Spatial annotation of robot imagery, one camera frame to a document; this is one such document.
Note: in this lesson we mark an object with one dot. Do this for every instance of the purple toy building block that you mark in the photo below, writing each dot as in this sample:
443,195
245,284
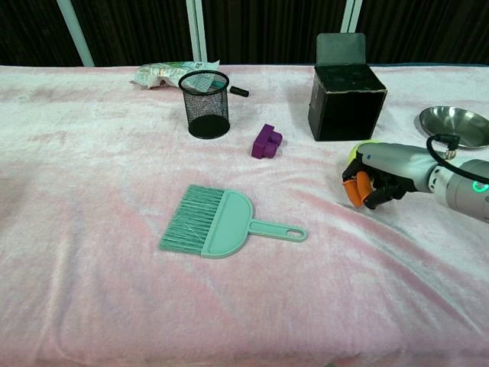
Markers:
263,143

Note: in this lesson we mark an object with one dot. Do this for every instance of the black mesh pen cup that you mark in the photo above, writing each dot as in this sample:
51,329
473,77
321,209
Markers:
206,107

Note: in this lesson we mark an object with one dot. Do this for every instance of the black marker pen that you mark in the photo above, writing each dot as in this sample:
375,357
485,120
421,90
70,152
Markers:
240,91

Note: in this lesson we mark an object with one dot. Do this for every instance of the white partition post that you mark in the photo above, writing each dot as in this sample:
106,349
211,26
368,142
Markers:
197,30
350,15
76,32

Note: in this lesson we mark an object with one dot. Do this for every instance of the yellow tennis ball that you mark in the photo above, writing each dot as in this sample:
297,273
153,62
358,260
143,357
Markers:
352,154

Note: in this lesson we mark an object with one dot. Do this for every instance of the teal plastic hand brush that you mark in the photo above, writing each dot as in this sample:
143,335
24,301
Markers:
225,225

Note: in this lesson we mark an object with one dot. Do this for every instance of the crumpled white snack packet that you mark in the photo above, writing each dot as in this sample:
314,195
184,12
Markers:
156,74

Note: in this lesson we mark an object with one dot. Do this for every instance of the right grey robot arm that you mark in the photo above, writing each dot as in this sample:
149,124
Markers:
466,189

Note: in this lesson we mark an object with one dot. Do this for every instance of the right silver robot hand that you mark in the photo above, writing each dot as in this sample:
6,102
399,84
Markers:
397,162

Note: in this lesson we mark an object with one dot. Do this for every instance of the stainless steel bowl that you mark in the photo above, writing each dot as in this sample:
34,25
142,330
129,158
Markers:
451,122

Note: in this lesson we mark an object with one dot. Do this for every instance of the black open cardboard box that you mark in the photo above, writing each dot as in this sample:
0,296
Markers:
344,111

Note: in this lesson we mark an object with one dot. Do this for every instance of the pink plush table cloth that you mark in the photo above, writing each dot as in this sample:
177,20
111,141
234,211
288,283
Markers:
114,298

